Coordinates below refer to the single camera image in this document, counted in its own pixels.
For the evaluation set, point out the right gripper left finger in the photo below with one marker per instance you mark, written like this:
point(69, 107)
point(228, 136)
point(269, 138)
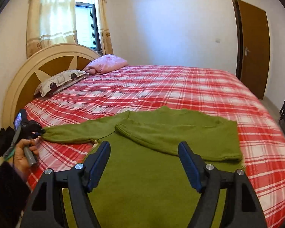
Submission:
point(45, 207)

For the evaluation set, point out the right yellow curtain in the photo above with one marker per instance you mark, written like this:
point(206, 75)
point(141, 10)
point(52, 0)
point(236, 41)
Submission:
point(103, 29)

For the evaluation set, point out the green striped knit sweater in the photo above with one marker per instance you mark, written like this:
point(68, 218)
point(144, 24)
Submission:
point(144, 183)

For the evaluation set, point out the pink pillow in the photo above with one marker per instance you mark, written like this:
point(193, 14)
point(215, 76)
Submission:
point(105, 64)

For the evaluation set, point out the left yellow curtain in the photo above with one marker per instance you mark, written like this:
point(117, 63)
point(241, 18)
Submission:
point(50, 22)

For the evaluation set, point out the window with dark frame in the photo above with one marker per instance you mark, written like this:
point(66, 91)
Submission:
point(86, 24)

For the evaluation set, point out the red plaid bed sheet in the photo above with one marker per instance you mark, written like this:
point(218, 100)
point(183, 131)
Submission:
point(150, 87)

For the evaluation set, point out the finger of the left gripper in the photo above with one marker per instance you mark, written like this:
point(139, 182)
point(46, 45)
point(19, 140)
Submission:
point(31, 129)

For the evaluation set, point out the black sleeved left forearm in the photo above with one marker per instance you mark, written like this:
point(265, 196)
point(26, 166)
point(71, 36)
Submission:
point(14, 193)

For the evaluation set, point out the yellow curtain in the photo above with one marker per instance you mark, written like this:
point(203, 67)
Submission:
point(50, 22)
point(103, 29)

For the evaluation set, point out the grey patterned pillow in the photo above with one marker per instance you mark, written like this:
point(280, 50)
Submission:
point(59, 82)

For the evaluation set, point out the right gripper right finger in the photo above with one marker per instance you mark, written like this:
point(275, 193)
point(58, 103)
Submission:
point(241, 207)

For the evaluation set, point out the cream wooden headboard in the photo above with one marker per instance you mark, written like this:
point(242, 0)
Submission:
point(38, 68)

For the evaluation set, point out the brown wooden door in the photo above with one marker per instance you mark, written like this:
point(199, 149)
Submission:
point(253, 40)

